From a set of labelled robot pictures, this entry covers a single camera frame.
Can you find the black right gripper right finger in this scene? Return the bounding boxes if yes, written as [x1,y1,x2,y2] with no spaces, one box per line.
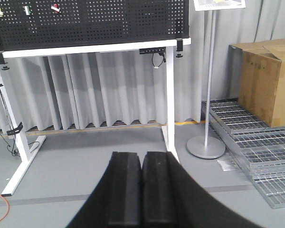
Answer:
[142,152,259,228]

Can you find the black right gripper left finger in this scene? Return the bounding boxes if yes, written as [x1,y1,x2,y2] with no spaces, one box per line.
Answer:
[67,152,141,228]

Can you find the grey sign stand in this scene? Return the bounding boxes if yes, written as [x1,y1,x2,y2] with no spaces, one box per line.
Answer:
[186,9,226,160]

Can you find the stacked metal floor grates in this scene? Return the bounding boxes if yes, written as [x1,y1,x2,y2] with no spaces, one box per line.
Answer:
[209,100,285,209]

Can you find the grey curtain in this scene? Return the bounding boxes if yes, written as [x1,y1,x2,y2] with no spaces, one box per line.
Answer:
[6,0,285,131]

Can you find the black under-table control box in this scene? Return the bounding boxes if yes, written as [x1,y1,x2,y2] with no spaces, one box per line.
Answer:
[139,47,166,55]

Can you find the brown cardboard box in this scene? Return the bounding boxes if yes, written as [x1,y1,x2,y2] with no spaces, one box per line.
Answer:
[231,39,285,127]

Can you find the black right pegboard clamp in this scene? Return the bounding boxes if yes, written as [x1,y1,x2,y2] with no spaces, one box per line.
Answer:
[175,19,183,58]

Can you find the black pegboard clamp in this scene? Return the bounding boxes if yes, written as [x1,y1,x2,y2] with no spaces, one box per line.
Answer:
[0,31,10,71]
[175,19,183,58]

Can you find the black left pegboard clamp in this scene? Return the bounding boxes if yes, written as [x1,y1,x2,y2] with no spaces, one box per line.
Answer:
[0,31,10,71]

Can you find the black perforated pegboard panel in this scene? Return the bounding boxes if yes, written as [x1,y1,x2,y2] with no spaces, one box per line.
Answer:
[0,0,189,51]

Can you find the white table frame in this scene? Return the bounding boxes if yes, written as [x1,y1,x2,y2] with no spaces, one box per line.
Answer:
[0,38,191,197]

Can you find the black cable on leg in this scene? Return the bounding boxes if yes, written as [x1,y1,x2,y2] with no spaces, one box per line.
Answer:
[0,78,40,157]

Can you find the orange floor cable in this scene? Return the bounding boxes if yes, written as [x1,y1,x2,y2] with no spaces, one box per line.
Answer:
[0,194,10,226]

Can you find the red white knob switch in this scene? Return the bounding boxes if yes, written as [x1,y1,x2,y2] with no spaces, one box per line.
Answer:
[51,3,60,13]

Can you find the green white knob switch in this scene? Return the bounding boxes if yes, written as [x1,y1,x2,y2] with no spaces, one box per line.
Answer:
[24,6,31,16]

